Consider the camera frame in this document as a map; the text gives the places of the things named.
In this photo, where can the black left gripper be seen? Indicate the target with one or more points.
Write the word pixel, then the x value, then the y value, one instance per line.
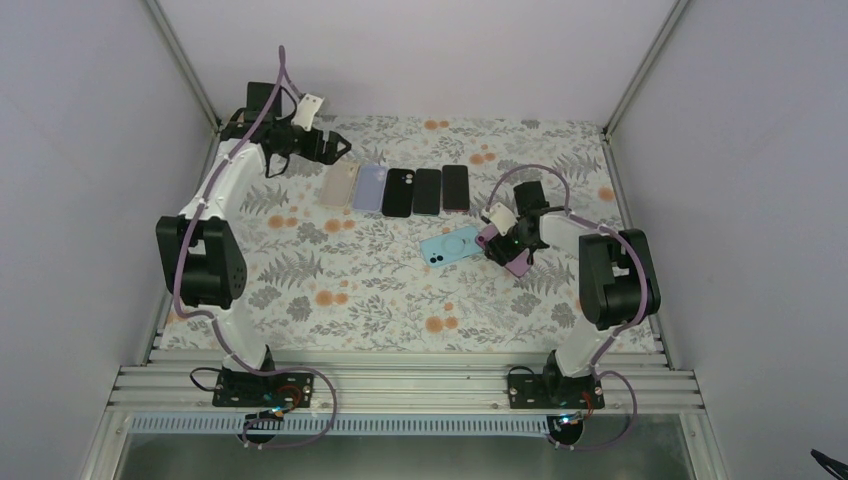
pixel 329 156

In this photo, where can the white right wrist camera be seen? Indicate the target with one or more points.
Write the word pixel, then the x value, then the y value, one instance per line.
pixel 501 217

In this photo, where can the aluminium corner frame post left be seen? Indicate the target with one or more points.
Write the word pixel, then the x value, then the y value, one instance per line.
pixel 182 61

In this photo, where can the pink smartphone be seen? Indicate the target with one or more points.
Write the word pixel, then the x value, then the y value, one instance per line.
pixel 504 251

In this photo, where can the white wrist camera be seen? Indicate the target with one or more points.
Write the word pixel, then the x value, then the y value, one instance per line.
pixel 307 109
pixel 501 217

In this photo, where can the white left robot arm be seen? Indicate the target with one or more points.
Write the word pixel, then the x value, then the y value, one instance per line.
pixel 203 264

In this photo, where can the beige phone case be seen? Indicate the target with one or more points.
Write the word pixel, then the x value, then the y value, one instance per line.
pixel 338 185

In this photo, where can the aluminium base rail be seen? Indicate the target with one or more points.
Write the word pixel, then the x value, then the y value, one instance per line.
pixel 407 383

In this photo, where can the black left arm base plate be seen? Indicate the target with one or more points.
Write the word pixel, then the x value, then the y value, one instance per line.
pixel 235 389

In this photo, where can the light blue phone case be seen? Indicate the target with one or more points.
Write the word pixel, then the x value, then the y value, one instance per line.
pixel 450 247

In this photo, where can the slotted grey cable duct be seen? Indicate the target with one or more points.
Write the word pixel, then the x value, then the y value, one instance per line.
pixel 345 424

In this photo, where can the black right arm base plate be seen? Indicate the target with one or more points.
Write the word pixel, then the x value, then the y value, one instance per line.
pixel 528 391

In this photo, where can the black phone case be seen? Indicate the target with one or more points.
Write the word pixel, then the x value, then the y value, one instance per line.
pixel 398 193

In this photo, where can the magenta smartphone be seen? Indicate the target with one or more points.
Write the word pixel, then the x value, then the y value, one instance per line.
pixel 455 188

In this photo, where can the aluminium corner frame post right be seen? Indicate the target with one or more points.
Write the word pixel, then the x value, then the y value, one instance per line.
pixel 645 66

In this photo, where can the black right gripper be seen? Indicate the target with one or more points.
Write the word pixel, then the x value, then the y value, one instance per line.
pixel 501 253

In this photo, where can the lilac phone case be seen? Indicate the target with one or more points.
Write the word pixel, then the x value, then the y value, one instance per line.
pixel 369 190

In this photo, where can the aluminium corner frame post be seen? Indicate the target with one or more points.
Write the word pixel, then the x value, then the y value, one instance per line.
pixel 645 66
pixel 182 61

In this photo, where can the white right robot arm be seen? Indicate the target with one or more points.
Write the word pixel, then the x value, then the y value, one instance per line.
pixel 617 286

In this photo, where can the dark teal smartphone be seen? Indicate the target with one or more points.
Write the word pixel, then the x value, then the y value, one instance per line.
pixel 427 185

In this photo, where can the floral patterned table mat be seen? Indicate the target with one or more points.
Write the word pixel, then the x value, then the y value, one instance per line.
pixel 338 279

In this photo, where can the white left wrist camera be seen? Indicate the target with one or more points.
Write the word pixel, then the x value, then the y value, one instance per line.
pixel 307 109

